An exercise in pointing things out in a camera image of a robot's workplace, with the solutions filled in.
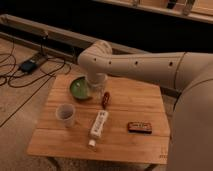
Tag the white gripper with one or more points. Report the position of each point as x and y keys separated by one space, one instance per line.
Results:
x=96 y=85

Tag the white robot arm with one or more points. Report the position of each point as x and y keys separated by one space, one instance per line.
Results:
x=190 y=74

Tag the green ceramic bowl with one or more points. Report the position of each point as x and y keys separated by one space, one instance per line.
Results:
x=79 y=89

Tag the white ceramic cup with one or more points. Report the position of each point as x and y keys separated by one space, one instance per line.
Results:
x=66 y=114

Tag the white tube with cap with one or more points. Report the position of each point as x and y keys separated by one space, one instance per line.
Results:
x=97 y=127

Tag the wooden table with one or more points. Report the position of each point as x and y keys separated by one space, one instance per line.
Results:
x=130 y=101

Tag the brown chocolate bar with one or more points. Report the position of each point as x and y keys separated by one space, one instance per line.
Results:
x=139 y=127

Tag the black power adapter box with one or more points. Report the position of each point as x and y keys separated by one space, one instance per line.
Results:
x=27 y=66

